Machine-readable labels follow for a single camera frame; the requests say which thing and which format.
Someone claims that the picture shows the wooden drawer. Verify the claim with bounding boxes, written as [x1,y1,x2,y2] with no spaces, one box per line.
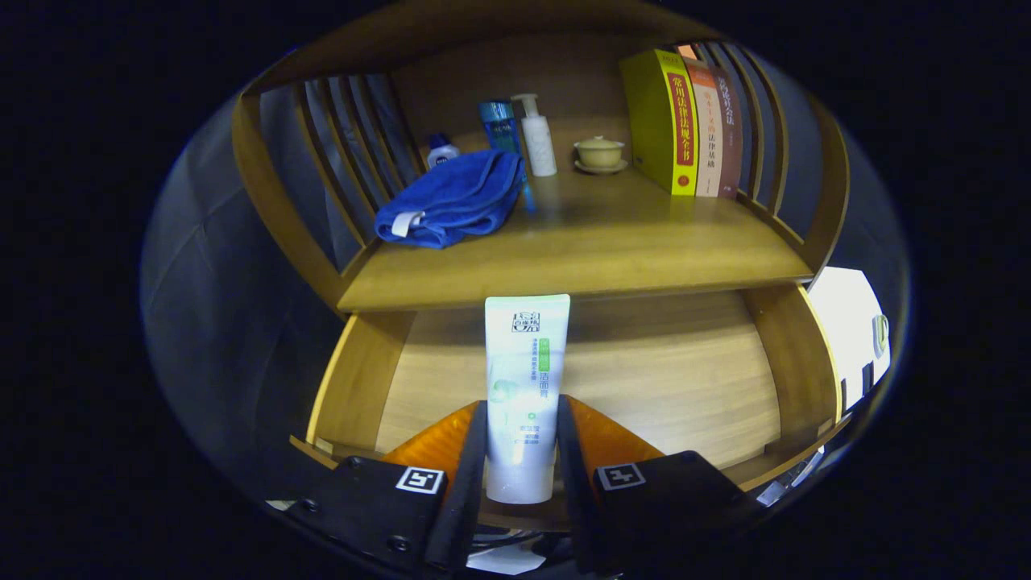
[290,282,855,532]

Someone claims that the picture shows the teal blue bottle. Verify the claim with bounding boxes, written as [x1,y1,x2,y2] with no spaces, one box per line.
[478,99,538,214]

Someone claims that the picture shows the yellow lidded teacup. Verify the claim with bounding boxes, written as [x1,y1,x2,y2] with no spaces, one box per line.
[574,135,626,168]

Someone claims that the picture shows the white side cabinet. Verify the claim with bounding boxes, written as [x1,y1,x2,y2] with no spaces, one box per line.
[805,266,891,412]

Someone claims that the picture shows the wooden cabinet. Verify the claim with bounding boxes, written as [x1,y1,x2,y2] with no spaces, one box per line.
[232,0,851,315]

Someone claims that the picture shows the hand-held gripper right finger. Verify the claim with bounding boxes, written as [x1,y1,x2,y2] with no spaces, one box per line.
[556,395,762,577]

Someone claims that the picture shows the small white blue-capped bottle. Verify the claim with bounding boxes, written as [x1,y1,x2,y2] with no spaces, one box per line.
[425,133,462,170]

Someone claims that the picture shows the brown book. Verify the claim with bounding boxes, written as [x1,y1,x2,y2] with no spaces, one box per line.
[713,66,744,200]

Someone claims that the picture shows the white pump bottle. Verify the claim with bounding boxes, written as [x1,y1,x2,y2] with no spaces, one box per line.
[511,93,558,178]

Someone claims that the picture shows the blue folded towel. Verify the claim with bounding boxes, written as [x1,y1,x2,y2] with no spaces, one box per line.
[375,149,526,249]

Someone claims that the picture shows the white tube with green print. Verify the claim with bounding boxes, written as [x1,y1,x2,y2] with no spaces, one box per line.
[483,294,571,505]

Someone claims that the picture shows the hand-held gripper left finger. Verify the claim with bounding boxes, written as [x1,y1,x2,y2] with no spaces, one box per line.
[278,400,490,577]

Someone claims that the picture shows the yellow book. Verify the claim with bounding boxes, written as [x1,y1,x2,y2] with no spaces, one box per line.
[619,48,698,197]

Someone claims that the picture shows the orange and white book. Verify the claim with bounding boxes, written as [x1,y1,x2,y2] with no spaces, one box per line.
[683,58,724,198]

